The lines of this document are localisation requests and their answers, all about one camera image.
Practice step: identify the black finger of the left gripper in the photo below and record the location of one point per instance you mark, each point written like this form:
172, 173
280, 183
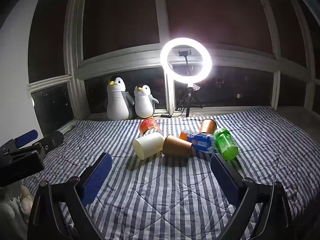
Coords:
52, 141

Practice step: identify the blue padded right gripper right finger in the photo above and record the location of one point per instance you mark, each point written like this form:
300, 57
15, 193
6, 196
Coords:
244, 193

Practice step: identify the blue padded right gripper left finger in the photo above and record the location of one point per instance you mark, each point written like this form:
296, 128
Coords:
58, 210

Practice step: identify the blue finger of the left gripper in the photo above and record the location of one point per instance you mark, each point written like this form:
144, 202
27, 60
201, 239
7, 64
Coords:
26, 138

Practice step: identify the red labelled plastic cup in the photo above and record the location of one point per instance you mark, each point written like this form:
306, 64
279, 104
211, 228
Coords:
148, 126

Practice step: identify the white paper cup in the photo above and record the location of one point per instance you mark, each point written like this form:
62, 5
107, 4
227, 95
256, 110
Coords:
148, 145

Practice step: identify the brown paper cup near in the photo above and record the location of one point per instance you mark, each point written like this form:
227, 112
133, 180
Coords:
176, 147

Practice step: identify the brown paper cup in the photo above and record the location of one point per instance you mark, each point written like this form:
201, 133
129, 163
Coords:
208, 126
176, 147

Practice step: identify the brown paper cup far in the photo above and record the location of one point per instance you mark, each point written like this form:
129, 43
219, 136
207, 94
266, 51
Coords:
208, 126

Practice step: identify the large plush penguin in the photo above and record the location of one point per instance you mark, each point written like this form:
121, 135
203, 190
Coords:
120, 102

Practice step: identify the blue white striped quilt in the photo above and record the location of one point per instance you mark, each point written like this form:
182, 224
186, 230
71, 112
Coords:
171, 198

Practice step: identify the green plastic bottle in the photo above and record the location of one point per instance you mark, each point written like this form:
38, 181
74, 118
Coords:
226, 144

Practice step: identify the small plush penguin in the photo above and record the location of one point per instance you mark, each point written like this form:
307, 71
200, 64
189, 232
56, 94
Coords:
145, 103

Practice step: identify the blue orange plastic bottle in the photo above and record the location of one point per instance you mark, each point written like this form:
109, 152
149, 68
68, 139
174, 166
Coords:
203, 142

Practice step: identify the black power strip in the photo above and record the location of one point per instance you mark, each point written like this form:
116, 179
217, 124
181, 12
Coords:
166, 116

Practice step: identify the black tripod stand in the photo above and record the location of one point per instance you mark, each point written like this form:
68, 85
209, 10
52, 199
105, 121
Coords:
185, 101

